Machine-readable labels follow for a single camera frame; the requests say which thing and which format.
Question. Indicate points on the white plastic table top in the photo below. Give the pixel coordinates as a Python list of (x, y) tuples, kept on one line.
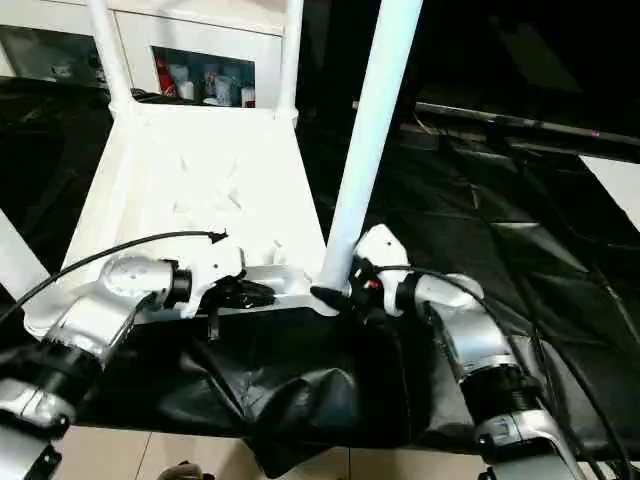
[(200, 140)]

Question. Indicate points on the white plastic table leg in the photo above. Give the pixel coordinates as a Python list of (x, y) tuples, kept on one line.
[(112, 60), (370, 125), (20, 260), (290, 60)]

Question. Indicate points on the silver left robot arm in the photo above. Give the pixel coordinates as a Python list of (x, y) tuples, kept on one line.
[(130, 280)]

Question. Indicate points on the black mat cover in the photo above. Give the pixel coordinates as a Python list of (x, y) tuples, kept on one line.
[(525, 250)]

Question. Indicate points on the grey rounded robot foot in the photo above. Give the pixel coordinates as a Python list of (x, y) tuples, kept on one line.
[(185, 471)]

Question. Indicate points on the white cup behind glass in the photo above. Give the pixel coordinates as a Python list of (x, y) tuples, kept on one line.
[(247, 97)]

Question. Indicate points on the red item behind glass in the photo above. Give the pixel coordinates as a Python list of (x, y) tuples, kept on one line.
[(165, 75)]

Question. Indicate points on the long black rod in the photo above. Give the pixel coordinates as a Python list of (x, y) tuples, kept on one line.
[(525, 121)]

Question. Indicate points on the white cabinet with glass doors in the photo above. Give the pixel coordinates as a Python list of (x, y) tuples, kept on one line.
[(225, 35)]

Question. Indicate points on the white flat board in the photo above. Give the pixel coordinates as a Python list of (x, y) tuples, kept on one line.
[(620, 185)]

